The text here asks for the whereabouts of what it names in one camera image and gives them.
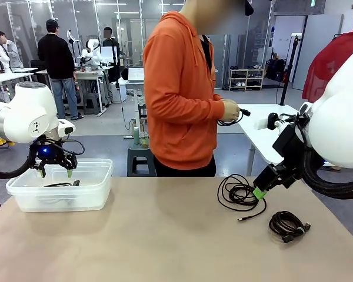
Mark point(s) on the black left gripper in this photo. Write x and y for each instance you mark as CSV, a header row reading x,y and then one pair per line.
x,y
48,151

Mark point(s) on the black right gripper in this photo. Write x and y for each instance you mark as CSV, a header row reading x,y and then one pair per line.
x,y
291,144

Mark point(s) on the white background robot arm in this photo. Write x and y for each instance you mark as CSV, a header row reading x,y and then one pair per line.
x,y
92,50

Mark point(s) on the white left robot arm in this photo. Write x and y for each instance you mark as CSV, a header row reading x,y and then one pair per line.
x,y
23,111

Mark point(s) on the person's right forearm orange sleeve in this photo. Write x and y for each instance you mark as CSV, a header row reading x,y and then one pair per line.
x,y
197,108

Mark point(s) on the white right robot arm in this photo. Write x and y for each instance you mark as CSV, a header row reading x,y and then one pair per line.
x,y
335,117

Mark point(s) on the person's right hand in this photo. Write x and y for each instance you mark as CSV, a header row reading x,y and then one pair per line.
x,y
230,111

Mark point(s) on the clear plastic storage container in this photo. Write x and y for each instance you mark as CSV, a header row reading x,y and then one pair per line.
x,y
61,196

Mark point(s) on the white background table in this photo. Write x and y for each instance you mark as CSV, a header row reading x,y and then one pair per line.
x,y
261,138

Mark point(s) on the yellow bag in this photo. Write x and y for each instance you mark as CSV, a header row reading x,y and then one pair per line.
x,y
1,143

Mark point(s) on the grey plastic stool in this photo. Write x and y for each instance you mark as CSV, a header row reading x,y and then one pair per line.
x,y
141,110
141,152
91,101

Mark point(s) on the green bottle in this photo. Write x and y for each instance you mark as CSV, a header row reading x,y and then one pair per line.
x,y
136,135

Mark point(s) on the clear cup brown drink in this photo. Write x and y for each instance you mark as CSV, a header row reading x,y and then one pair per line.
x,y
144,142

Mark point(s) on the white standing desk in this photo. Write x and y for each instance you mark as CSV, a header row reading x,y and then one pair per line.
x,y
136,111

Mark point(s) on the grey workbench desk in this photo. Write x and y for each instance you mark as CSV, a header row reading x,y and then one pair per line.
x,y
86,73

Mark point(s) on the black office chair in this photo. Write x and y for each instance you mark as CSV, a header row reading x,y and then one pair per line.
x,y
36,66

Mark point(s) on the long white desk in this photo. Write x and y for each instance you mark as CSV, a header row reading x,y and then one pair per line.
x,y
6,77

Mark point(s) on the wooden shoe rack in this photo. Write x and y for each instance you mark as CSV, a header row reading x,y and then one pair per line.
x,y
247,78

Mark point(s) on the person in orange hoodie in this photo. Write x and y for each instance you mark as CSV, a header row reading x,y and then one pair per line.
x,y
179,141

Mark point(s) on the black tripod pole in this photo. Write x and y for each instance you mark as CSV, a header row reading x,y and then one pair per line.
x,y
287,73

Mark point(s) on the black bags pile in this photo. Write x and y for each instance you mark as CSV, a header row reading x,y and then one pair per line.
x,y
275,70

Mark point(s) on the man black sweater cap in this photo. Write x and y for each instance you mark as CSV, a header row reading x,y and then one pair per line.
x,y
56,55

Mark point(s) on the red salon cape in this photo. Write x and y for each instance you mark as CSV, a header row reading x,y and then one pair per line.
x,y
326,67

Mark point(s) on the white open laptop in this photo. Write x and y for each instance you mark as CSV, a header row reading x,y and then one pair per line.
x,y
135,74

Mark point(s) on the white lit monitor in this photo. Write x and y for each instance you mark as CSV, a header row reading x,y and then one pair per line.
x,y
107,55

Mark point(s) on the person in grey hoodie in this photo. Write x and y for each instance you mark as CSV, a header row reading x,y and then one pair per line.
x,y
11,53

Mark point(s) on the person in black top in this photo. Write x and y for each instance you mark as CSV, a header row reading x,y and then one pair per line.
x,y
110,44

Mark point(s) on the green exit sign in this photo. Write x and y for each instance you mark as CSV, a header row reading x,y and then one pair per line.
x,y
312,3

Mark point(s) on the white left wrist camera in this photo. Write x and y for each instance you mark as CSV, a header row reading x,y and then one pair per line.
x,y
66,127

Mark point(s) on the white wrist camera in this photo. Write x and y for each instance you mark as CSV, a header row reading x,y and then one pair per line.
x,y
66,127
260,123

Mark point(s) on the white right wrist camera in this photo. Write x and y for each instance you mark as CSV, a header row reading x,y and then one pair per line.
x,y
260,123

